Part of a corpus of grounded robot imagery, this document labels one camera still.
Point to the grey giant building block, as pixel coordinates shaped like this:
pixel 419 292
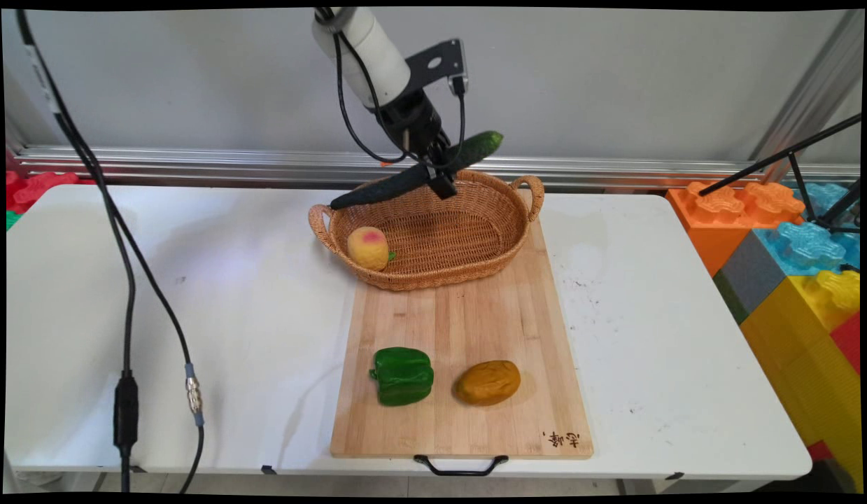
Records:
pixel 751 276

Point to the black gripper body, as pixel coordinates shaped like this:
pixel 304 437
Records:
pixel 413 119

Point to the red giant building block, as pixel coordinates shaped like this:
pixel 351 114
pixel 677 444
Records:
pixel 847 343

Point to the black tripod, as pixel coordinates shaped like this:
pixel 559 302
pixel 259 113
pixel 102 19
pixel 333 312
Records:
pixel 818 182

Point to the blue giant building block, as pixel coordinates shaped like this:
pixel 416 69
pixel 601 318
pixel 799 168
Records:
pixel 807 245

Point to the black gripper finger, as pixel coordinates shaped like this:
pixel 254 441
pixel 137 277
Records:
pixel 416 155
pixel 441 178

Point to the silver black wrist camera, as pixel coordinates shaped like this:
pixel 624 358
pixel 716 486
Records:
pixel 440 64

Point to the diagonal aluminium post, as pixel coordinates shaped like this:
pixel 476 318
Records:
pixel 811 91

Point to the wooden cutting board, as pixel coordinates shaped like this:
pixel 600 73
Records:
pixel 468 336

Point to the yellow giant building block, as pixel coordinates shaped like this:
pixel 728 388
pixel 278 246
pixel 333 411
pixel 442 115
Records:
pixel 811 357

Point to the woven wicker basket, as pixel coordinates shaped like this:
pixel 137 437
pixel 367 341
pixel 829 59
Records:
pixel 433 262

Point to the brown potato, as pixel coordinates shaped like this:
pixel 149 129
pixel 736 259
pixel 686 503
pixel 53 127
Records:
pixel 488 382

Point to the yellow pink peach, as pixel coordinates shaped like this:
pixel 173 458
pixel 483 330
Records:
pixel 368 248

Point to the red building block pile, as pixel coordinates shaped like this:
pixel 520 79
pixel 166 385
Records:
pixel 38 187

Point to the orange giant building block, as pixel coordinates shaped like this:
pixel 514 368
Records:
pixel 713 224

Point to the horizontal aluminium rail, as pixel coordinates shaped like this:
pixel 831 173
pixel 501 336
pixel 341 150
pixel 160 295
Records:
pixel 195 164

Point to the dark green cucumber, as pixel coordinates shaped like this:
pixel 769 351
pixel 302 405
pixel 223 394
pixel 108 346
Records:
pixel 384 189

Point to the green bell pepper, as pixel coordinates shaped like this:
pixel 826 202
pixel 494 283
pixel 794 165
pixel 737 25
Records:
pixel 402 376

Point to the green building block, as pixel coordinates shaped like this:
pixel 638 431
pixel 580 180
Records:
pixel 11 220

